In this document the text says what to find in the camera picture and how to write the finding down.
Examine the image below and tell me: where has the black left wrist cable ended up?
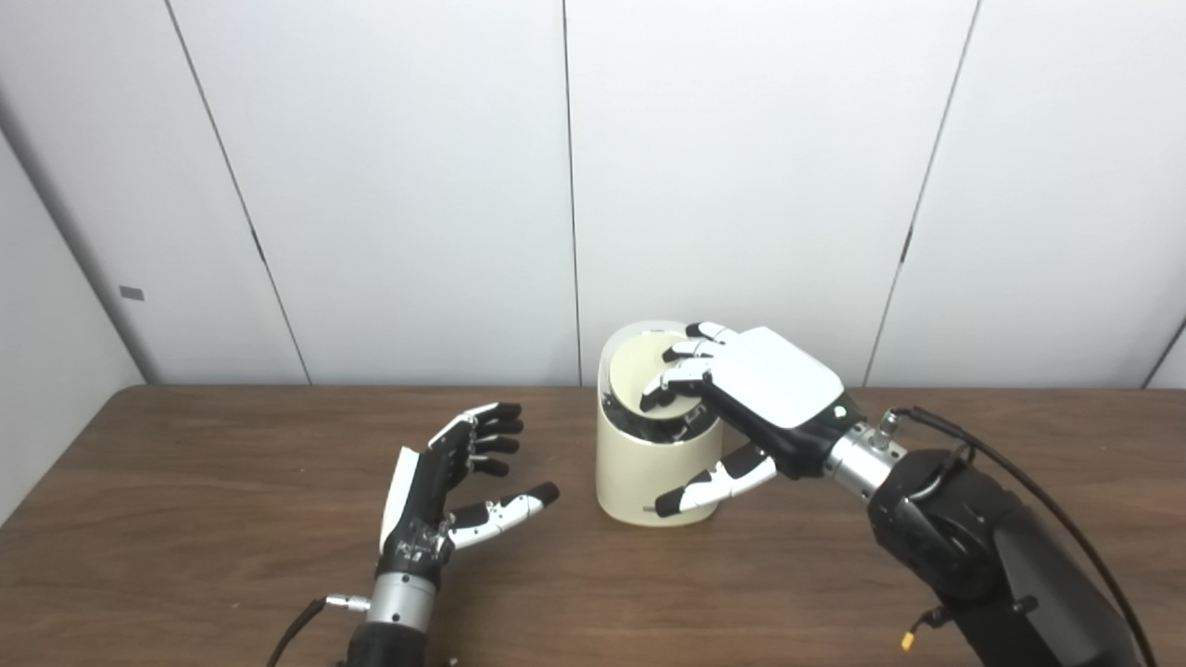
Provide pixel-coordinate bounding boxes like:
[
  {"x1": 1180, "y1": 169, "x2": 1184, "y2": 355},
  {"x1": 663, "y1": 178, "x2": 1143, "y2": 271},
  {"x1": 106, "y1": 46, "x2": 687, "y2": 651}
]
[{"x1": 266, "y1": 594, "x2": 372, "y2": 667}]

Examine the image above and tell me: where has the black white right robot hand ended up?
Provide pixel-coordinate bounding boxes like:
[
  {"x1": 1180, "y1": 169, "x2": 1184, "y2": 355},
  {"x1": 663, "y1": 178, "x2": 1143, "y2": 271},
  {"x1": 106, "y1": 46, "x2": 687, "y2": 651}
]
[{"x1": 639, "y1": 321, "x2": 863, "y2": 520}]

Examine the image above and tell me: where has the cream-colored round bin lid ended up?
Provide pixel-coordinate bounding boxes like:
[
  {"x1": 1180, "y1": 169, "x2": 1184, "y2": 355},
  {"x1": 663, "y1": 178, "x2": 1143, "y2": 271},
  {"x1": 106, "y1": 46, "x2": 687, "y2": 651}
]
[{"x1": 613, "y1": 335, "x2": 705, "y2": 418}]

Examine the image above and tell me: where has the cream-colored bin body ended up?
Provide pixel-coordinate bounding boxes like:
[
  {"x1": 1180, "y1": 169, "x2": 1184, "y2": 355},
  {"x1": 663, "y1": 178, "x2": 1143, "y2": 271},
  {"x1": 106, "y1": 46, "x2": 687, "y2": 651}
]
[{"x1": 595, "y1": 320, "x2": 725, "y2": 527}]

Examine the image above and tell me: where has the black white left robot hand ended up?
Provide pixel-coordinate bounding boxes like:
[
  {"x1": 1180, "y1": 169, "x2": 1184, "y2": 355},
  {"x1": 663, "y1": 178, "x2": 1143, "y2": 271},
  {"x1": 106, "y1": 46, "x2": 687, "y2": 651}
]
[{"x1": 375, "y1": 402, "x2": 561, "y2": 589}]

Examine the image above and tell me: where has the thin wire with yellow tip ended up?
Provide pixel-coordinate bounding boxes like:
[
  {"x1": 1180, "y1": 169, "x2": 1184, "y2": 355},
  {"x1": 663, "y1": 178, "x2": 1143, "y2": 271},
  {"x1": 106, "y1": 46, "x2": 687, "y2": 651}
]
[{"x1": 901, "y1": 607, "x2": 948, "y2": 649}]

